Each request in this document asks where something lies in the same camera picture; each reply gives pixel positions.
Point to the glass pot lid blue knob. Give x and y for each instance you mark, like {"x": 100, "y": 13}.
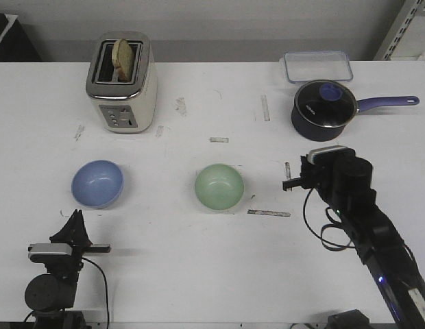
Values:
{"x": 326, "y": 103}

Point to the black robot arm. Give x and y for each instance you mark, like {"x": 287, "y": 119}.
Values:
{"x": 51, "y": 295}
{"x": 343, "y": 181}

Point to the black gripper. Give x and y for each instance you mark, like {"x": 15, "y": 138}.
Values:
{"x": 318, "y": 177}
{"x": 67, "y": 271}

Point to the cream and chrome toaster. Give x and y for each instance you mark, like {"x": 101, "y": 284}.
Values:
{"x": 123, "y": 107}

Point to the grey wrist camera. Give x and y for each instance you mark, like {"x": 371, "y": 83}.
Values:
{"x": 327, "y": 154}
{"x": 48, "y": 253}

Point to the blue bowl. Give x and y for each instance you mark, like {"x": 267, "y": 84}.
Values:
{"x": 97, "y": 184}

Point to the clear plastic food container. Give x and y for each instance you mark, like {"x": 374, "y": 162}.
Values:
{"x": 305, "y": 66}

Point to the toast slice in toaster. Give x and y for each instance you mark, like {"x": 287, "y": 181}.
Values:
{"x": 122, "y": 57}

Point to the grey metal shelf upright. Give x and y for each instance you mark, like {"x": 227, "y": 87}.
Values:
{"x": 409, "y": 10}

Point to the dark blue saucepan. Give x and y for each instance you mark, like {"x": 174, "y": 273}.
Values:
{"x": 323, "y": 134}

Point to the green bowl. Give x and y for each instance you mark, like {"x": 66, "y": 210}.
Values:
{"x": 219, "y": 187}

